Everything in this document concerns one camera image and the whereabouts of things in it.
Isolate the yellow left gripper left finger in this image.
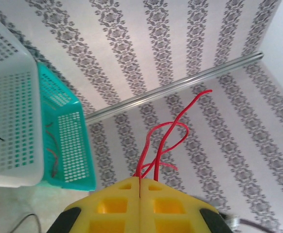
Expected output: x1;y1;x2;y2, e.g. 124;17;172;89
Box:
46;177;141;233

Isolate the teal plastic basket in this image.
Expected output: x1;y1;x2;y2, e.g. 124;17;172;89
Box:
36;62;96;192

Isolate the white plastic basket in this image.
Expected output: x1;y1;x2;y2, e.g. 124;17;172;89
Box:
0;9;45;188

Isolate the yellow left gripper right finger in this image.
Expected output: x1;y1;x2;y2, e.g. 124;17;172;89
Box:
140;179;234;233

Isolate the red cable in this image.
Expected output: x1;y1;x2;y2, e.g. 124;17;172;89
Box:
134;122;190;178
45;122;60;161
49;155;59;177
155;89;213;182

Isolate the aluminium frame post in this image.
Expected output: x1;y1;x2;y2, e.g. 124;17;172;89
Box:
85;51;264;125

